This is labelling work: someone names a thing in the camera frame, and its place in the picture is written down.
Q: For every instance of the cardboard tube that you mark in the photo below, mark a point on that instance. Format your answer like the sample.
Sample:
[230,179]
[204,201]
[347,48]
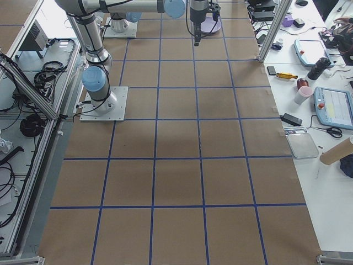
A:
[337,152]

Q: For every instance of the far blue teach pendant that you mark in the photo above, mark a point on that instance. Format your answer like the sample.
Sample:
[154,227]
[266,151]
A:
[310,51]

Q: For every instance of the grey metal tray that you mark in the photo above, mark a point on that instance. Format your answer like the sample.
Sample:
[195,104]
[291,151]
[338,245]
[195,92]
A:
[301,143]

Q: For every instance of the lavender plastic plate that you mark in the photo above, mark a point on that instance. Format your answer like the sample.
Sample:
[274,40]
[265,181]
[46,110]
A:
[209,26]

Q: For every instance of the dark red mouse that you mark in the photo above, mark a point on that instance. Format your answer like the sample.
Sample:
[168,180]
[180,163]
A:
[302,82]

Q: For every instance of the white cup pink lid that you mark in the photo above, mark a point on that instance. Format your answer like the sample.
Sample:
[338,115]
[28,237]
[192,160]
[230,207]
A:
[303,94]

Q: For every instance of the black smartphone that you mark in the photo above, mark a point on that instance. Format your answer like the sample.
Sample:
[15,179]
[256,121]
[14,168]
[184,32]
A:
[271,70]

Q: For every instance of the black scissors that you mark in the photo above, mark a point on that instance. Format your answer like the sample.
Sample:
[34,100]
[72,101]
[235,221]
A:
[333,132]

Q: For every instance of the purple plastic object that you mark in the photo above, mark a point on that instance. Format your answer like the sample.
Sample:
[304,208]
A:
[287,21]

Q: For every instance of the grey control box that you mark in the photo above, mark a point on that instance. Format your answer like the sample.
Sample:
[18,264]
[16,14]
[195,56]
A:
[36,41]

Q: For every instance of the aluminium frame post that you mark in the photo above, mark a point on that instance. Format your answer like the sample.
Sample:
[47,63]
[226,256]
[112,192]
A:
[274,28]

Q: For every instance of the blue teach pendant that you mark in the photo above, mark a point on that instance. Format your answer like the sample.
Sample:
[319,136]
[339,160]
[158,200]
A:
[333,107]
[310,51]

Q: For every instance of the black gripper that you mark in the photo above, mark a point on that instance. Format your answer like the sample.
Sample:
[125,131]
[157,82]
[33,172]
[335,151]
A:
[197,15]

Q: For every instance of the near blue teach pendant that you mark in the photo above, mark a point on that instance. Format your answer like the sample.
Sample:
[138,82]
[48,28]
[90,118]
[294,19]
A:
[333,107]

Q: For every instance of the black bottle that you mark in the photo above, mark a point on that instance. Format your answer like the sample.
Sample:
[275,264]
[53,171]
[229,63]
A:
[318,68]

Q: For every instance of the yellow utility knife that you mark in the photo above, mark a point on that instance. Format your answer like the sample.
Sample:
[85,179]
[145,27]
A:
[287,76]

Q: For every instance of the black power adapter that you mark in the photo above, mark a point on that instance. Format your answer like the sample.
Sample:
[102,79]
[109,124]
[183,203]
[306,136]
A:
[290,119]

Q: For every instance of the aluminium diagonal strut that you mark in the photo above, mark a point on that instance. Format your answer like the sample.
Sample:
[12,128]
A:
[15,74]

